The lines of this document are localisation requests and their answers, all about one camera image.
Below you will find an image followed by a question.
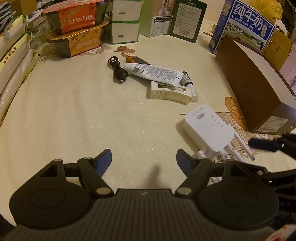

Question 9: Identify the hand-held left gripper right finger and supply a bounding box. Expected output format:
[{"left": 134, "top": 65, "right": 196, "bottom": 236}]
[{"left": 174, "top": 149, "right": 255, "bottom": 197}]

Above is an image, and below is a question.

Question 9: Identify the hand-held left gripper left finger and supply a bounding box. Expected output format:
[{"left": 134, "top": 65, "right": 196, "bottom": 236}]
[{"left": 28, "top": 149, "right": 114, "bottom": 197}]

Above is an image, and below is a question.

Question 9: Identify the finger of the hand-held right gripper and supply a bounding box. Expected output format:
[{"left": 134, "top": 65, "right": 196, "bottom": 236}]
[
  {"left": 248, "top": 132, "right": 296, "bottom": 160},
  {"left": 240, "top": 162, "right": 296, "bottom": 192}
]

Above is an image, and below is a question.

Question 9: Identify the white wifi extender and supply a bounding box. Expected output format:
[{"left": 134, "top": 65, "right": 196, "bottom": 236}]
[{"left": 183, "top": 104, "right": 256, "bottom": 167}]

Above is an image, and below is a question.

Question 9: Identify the brown shoe box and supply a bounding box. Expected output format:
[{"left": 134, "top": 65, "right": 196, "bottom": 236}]
[{"left": 215, "top": 35, "right": 296, "bottom": 135}]

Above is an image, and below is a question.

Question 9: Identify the white plastic clip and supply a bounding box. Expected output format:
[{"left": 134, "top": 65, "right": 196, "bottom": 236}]
[{"left": 147, "top": 81, "right": 193, "bottom": 105}]

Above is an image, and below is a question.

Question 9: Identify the small dropper bottle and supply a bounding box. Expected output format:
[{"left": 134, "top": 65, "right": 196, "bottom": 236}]
[{"left": 181, "top": 71, "right": 199, "bottom": 102}]

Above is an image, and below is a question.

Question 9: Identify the black usb cable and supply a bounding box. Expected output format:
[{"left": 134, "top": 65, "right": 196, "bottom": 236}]
[{"left": 107, "top": 56, "right": 129, "bottom": 83}]

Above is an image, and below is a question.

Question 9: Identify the white squeeze tube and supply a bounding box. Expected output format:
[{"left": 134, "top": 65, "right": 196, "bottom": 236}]
[{"left": 123, "top": 62, "right": 184, "bottom": 87}]

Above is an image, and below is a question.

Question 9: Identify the orange gadget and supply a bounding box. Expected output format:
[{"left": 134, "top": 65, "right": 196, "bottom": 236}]
[{"left": 126, "top": 56, "right": 152, "bottom": 66}]

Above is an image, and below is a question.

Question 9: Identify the tan cardboard box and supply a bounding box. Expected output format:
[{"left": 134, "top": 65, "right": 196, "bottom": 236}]
[{"left": 264, "top": 20, "right": 293, "bottom": 70}]

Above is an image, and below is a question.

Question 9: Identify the yellow instant rice bowl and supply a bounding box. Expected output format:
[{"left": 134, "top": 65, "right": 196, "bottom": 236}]
[{"left": 46, "top": 19, "right": 110, "bottom": 58}]

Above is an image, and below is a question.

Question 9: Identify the blue milk carton box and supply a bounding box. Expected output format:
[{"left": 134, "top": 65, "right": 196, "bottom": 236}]
[{"left": 208, "top": 0, "right": 275, "bottom": 56}]

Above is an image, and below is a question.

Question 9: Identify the green white tissue pack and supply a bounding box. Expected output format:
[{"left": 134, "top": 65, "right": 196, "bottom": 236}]
[
  {"left": 110, "top": 0, "right": 143, "bottom": 24},
  {"left": 109, "top": 20, "right": 141, "bottom": 44}
]

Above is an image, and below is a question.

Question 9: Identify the yellow plastic bag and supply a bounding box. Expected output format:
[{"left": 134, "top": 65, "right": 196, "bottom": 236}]
[{"left": 248, "top": 0, "right": 284, "bottom": 22}]

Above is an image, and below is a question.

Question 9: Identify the dark green box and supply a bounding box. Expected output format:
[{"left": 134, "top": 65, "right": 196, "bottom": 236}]
[{"left": 167, "top": 0, "right": 207, "bottom": 44}]

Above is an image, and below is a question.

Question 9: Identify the white green photo box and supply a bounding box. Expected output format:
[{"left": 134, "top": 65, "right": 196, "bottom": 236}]
[{"left": 139, "top": 0, "right": 176, "bottom": 38}]

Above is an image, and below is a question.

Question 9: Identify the red instant rice bowl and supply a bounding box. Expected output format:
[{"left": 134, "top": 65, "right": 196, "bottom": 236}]
[{"left": 41, "top": 0, "right": 114, "bottom": 34}]

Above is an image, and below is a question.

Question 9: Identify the brown cardboard box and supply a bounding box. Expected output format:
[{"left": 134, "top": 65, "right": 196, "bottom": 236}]
[{"left": 10, "top": 0, "right": 44, "bottom": 14}]

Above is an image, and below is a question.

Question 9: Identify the grey folded cloth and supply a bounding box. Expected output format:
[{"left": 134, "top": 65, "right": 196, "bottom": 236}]
[{"left": 0, "top": 0, "right": 14, "bottom": 40}]

